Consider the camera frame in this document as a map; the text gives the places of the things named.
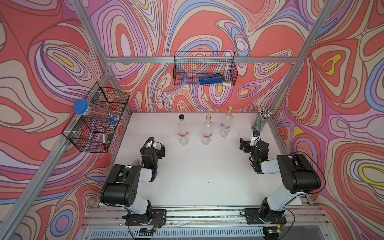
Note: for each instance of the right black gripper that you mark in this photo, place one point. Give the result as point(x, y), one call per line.
point(246, 144)

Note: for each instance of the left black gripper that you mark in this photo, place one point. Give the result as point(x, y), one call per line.
point(160, 153)

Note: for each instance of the clear bottle with black cap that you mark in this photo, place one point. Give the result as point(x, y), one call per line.
point(183, 130)

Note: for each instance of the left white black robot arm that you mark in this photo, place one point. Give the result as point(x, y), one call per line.
point(121, 186)

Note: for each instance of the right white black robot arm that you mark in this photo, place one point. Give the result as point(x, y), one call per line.
point(297, 174)

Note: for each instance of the clear bottle blue label cork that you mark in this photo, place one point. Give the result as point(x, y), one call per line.
point(226, 122)

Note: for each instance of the clear bottle red label cork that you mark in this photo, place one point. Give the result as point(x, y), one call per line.
point(208, 130)

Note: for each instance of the metal cup with pencils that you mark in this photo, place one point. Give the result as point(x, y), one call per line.
point(261, 120)

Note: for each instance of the black marker in basket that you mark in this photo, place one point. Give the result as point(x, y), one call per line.
point(104, 142)

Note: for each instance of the clear tube with blue cap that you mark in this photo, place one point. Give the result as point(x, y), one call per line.
point(90, 110)

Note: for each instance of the blue tool in basket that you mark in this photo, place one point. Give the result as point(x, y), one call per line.
point(212, 79)

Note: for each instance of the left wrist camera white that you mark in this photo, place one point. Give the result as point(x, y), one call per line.
point(152, 144)

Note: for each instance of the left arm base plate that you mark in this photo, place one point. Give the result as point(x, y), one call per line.
point(156, 217)

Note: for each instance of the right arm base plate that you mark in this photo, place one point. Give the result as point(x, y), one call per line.
point(256, 216)

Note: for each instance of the black wire basket left wall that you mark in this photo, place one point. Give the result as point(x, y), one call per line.
point(86, 133)

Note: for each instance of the black wire basket wall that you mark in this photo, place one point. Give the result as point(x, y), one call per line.
point(86, 133)
point(191, 66)

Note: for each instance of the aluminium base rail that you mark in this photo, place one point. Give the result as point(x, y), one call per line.
point(207, 216)

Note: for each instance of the black wire basket back wall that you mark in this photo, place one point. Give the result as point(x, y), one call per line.
point(191, 66)

